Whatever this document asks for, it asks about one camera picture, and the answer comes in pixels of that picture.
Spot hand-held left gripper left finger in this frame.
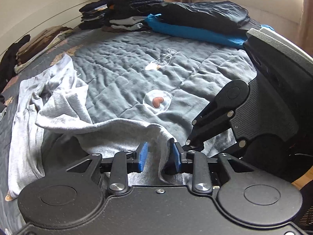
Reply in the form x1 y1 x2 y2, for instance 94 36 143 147
66 141 149 197

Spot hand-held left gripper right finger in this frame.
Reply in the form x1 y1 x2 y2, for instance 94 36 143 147
173 142 256 194

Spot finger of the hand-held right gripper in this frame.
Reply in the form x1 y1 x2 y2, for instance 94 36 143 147
185 99 236 153
203 137 247 157

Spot light grey pants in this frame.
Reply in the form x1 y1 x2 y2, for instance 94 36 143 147
7 53 179 199

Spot stack of folded black clothes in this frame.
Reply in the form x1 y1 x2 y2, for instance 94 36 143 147
102 0 165 33

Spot stack of folded navy clothes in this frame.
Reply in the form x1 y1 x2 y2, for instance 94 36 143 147
79 0 112 30

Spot stack of folded brown clothes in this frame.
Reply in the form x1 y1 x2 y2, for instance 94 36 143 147
14 26 74 73

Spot grey quilted bedspread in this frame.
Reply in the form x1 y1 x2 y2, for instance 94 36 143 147
0 17 260 235

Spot teal folded garment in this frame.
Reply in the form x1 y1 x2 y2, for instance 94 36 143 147
144 13 249 47

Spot black folded garment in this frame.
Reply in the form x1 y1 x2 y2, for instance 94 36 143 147
156 2 245 35

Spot black jacket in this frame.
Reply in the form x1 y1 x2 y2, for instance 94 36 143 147
0 35 31 92

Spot white headboard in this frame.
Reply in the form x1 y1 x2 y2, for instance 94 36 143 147
0 0 110 59

